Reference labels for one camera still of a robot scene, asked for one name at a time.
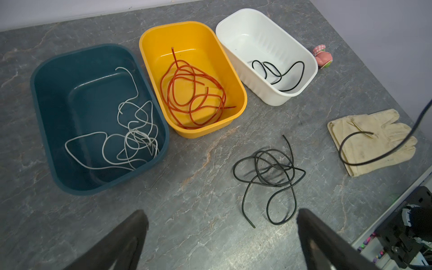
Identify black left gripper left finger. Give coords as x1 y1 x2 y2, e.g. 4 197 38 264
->
65 209 149 270

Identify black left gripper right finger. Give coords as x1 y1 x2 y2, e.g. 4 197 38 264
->
297 208 377 270

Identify black cable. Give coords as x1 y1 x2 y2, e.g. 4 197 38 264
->
338 97 432 167
232 134 307 229
251 60 306 92

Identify red cable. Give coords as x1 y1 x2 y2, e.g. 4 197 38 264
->
159 47 237 129

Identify teal plastic tub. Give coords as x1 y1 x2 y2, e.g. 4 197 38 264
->
30 44 169 195

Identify yellow plastic tub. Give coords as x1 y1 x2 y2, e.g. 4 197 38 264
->
139 21 248 139

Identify white plastic tub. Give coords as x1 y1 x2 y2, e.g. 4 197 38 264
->
216 9 318 106

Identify pink toy figure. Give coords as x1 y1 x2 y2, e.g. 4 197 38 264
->
312 45 333 69

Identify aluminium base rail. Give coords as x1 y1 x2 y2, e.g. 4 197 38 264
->
352 168 432 270

